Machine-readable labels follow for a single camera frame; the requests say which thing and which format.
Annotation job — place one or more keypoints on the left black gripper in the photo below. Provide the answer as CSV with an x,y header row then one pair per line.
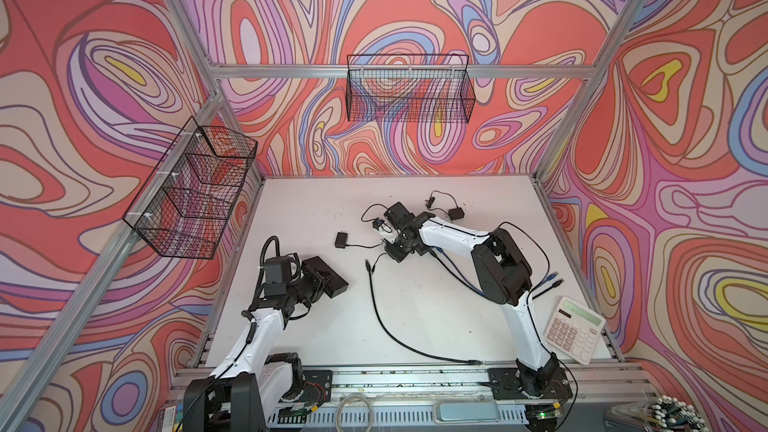
x,y
316,284

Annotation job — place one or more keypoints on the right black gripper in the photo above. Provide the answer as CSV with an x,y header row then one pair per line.
x,y
393,252

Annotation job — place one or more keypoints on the black network switch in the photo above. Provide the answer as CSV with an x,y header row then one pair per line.
x,y
332,284

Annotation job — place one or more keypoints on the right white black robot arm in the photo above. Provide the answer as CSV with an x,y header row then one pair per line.
x,y
503,274

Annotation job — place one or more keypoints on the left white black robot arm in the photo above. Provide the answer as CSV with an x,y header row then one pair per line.
x,y
243,390

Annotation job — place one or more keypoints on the grey flat device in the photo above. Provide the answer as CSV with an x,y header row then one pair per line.
x,y
466,412

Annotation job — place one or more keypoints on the white calculator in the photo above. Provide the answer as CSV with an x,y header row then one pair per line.
x,y
574,329

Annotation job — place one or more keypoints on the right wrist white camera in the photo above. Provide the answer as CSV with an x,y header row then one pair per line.
x,y
385,230

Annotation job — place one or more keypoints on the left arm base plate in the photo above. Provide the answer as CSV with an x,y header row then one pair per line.
x,y
315,392

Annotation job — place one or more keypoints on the black wire basket left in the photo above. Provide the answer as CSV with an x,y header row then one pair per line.
x,y
200,177

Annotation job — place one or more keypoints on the black wire basket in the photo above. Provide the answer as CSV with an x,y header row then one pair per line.
x,y
200,177
409,88

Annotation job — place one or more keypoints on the black wire basket back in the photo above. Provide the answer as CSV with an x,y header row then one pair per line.
x,y
409,88

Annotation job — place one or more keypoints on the aluminium front rail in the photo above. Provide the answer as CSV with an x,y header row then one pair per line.
x,y
391,396

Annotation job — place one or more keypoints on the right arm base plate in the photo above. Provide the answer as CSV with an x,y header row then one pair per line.
x,y
505,384

